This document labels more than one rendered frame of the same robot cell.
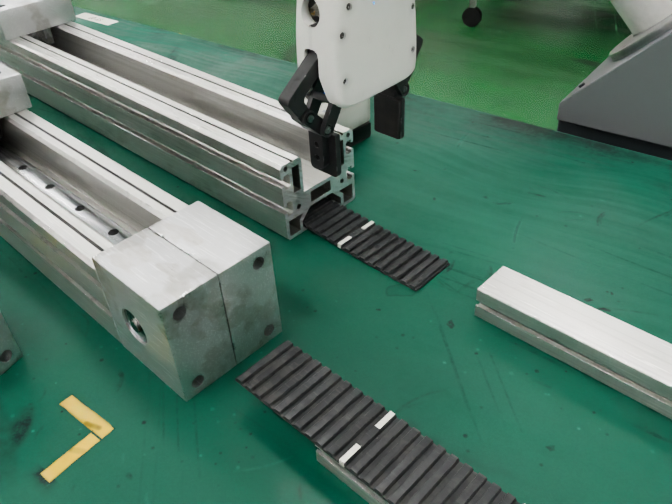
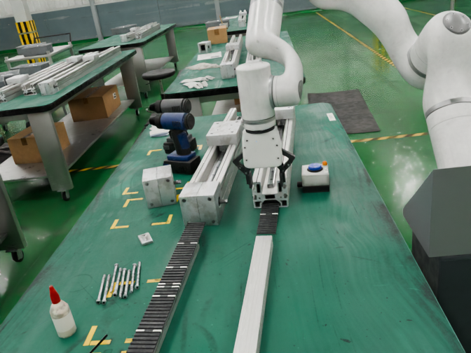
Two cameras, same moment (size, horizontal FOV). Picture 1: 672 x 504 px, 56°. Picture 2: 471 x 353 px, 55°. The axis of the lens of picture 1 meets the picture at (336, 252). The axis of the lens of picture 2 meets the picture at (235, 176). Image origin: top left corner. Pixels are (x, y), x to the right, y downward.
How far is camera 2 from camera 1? 0.94 m
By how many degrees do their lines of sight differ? 49
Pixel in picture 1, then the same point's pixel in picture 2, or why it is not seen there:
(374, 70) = (258, 160)
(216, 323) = (195, 209)
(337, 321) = (230, 230)
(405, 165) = (319, 204)
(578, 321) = (259, 253)
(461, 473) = (188, 256)
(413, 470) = (183, 252)
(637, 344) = (260, 265)
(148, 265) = (190, 188)
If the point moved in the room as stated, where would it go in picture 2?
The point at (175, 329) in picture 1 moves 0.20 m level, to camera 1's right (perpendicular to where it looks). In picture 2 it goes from (182, 204) to (224, 228)
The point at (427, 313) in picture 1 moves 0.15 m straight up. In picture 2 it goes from (249, 239) to (242, 188)
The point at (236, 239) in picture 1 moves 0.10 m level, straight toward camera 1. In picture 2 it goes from (209, 191) to (183, 206)
